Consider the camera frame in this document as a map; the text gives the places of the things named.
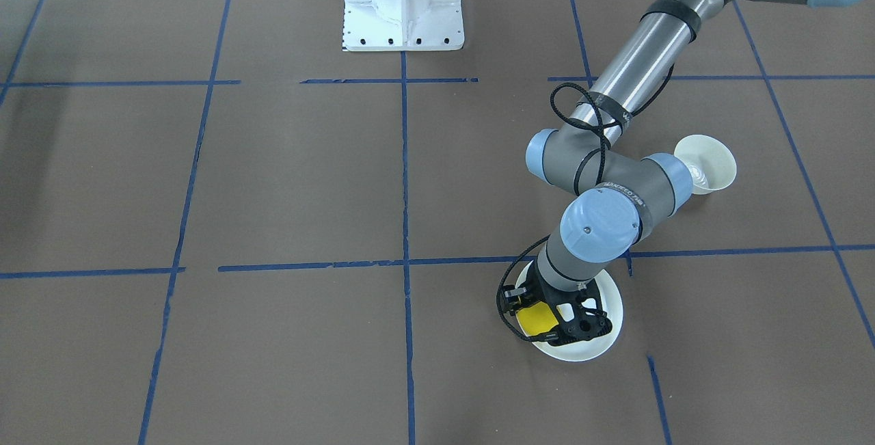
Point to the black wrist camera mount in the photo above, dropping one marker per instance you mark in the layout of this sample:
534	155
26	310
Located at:
583	322

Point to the white bowl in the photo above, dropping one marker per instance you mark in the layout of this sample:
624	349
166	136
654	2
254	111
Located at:
711	164

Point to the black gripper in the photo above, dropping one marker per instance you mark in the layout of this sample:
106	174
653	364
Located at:
510	297

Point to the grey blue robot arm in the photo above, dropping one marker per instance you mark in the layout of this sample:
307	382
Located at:
618	201

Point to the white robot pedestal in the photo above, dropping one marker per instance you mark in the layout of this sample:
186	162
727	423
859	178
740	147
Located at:
402	25

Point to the white plate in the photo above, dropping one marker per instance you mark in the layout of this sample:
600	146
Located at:
602	288

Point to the yellow lemon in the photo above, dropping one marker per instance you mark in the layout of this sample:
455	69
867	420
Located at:
537	319

